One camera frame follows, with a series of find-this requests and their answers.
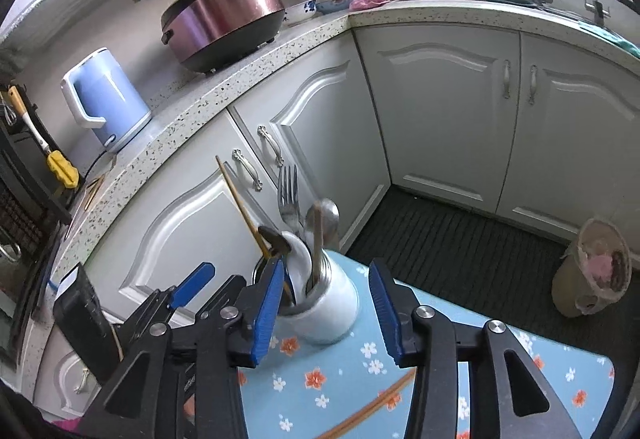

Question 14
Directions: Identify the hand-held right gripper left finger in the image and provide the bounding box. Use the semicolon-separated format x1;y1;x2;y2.
92;258;287;439

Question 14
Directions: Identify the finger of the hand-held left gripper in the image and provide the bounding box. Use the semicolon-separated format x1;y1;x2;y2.
120;262;217;335
257;225;294;266

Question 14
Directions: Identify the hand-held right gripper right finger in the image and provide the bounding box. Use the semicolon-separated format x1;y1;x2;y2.
368;258;583;439

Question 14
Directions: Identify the metal fork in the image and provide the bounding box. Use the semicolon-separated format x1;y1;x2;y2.
276;165;304;240

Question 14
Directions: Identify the brown wooden chopstick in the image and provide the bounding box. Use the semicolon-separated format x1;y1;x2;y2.
305;206;326;293
215;155;296;307
320;371;419;439

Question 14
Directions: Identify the white steel thermos jar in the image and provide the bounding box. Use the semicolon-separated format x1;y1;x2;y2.
251;231;361;346

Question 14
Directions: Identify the metal spoon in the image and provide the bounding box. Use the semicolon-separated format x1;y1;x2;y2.
306;198;341;290

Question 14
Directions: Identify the white cabinet door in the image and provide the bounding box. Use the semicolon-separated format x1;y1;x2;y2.
32;344;119;420
232;31;392;252
351;26;522;214
82;111;306;320
495;33;640;240

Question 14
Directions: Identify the blue floral tablecloth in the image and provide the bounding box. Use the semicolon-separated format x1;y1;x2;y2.
235;249;616;439

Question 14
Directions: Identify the dark ribbed floor mat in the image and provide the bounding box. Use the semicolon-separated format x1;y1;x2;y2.
345;184;640;370

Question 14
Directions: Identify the black metal rack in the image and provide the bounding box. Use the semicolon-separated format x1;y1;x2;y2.
0;83;74;271

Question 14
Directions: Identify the yellow white cleaning brush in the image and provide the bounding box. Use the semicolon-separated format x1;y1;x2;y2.
7;86;81;190

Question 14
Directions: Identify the speckled kitchen countertop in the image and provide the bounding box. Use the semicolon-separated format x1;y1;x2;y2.
50;0;640;270

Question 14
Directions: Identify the blue electric kettle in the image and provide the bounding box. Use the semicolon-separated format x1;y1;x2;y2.
61;47;153;154

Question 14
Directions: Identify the beige waste bin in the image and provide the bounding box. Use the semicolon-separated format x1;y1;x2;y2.
551;218;633;318

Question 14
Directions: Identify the purple rice cooker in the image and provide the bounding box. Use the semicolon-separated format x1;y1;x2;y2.
160;0;287;74

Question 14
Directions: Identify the blue white ceramic bowl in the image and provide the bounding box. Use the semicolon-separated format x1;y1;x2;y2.
284;0;319;28

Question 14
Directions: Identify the patterned ceramic bowl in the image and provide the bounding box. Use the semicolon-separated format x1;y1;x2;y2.
314;0;362;16

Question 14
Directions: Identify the teal dish cloth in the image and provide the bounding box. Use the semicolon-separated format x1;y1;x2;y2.
579;21;640;60

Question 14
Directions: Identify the small metal tap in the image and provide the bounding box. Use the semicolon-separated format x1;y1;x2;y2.
584;0;614;28

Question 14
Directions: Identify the black kettle cable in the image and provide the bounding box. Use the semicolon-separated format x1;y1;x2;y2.
80;151;119;186

